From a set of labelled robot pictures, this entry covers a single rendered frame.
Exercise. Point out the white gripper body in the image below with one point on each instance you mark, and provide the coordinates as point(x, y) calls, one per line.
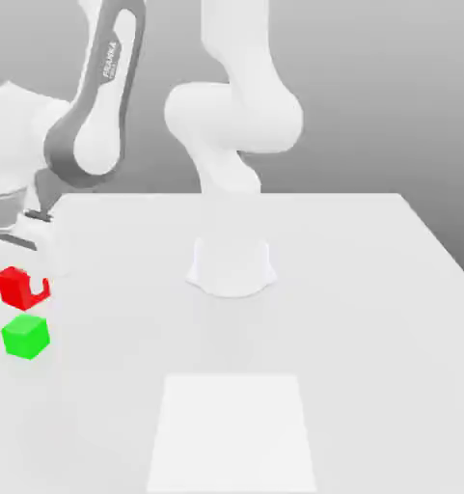
point(42, 254)

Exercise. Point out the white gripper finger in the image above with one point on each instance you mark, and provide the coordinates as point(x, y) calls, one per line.
point(38, 285)

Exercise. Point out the small red cube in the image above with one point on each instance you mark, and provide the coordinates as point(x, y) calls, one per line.
point(12, 288)

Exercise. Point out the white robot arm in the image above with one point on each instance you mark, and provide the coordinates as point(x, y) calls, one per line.
point(235, 115)

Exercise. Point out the small green cube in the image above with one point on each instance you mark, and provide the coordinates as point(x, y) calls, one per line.
point(25, 336)

